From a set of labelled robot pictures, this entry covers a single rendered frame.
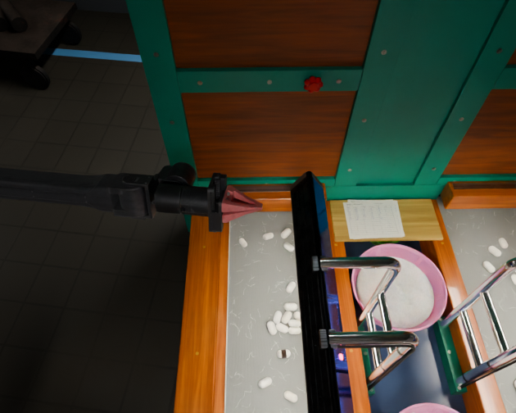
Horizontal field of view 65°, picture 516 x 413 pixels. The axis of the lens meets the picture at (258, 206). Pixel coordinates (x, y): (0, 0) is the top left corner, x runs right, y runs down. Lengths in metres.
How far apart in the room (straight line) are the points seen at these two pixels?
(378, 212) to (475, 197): 0.28
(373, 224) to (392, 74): 0.48
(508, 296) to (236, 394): 0.82
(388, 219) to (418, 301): 0.26
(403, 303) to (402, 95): 0.58
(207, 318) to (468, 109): 0.86
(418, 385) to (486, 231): 0.54
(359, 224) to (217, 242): 0.44
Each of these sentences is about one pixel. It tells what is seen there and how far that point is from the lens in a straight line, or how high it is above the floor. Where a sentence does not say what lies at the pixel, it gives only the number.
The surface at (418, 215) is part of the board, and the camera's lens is 1.37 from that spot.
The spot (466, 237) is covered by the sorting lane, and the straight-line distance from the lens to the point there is 1.44.
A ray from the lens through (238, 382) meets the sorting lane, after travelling 1.13.
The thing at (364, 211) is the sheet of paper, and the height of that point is 0.78.
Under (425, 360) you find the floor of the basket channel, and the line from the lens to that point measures 1.29.
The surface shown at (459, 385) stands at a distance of 1.26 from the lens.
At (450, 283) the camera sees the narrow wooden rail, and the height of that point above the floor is 0.77.
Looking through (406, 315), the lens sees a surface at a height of 0.73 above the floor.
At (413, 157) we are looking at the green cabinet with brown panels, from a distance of 1.27.
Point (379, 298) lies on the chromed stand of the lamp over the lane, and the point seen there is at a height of 0.97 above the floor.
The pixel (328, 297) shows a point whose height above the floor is 1.11.
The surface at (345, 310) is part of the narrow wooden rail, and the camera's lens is 1.18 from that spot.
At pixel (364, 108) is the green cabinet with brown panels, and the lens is 1.07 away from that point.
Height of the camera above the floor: 1.84
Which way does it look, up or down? 55 degrees down
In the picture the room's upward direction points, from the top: straight up
